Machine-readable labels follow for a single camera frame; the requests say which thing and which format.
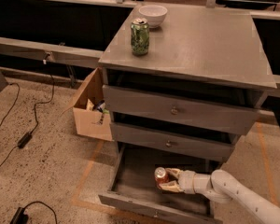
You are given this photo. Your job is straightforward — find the black power brick lower left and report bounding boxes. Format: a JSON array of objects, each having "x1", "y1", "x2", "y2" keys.
[{"x1": 9, "y1": 201, "x2": 58, "y2": 224}]

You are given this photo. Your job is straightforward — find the black power adapter with cable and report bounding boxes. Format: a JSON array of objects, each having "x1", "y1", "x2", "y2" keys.
[{"x1": 0, "y1": 75, "x2": 55, "y2": 168}]

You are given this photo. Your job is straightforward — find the items inside cardboard box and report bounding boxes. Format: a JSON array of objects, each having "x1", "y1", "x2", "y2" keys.
[{"x1": 86, "y1": 100, "x2": 109, "y2": 125}]

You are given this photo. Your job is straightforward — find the grey metal railing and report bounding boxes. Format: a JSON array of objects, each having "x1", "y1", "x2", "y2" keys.
[{"x1": 0, "y1": 37, "x2": 103, "y2": 68}]

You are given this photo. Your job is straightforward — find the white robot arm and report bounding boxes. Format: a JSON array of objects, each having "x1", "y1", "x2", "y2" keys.
[{"x1": 154, "y1": 167, "x2": 280, "y2": 224}]

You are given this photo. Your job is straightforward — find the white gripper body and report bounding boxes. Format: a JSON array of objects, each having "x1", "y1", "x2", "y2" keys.
[{"x1": 178, "y1": 171, "x2": 196, "y2": 194}]

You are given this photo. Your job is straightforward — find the cardboard box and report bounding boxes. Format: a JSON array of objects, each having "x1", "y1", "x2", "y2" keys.
[{"x1": 63, "y1": 68, "x2": 112, "y2": 141}]

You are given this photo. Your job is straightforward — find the red coke can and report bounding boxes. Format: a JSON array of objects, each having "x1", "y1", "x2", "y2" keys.
[{"x1": 154, "y1": 167, "x2": 169, "y2": 189}]

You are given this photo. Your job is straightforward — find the grey top drawer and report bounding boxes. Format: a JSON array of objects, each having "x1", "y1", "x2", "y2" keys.
[{"x1": 103, "y1": 85, "x2": 259, "y2": 135}]

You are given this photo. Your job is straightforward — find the white ceramic bowl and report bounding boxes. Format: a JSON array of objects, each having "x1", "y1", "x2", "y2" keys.
[{"x1": 139, "y1": 5, "x2": 168, "y2": 28}]

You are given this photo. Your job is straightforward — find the grey middle drawer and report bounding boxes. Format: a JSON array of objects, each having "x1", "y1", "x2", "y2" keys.
[{"x1": 110, "y1": 123, "x2": 234, "y2": 162}]

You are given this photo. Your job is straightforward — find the green soda can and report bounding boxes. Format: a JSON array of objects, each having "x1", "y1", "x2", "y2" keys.
[{"x1": 131, "y1": 18, "x2": 149, "y2": 55}]

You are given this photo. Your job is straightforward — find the open grey bottom drawer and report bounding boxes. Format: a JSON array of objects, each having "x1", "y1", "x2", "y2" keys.
[{"x1": 99, "y1": 144, "x2": 222, "y2": 224}]

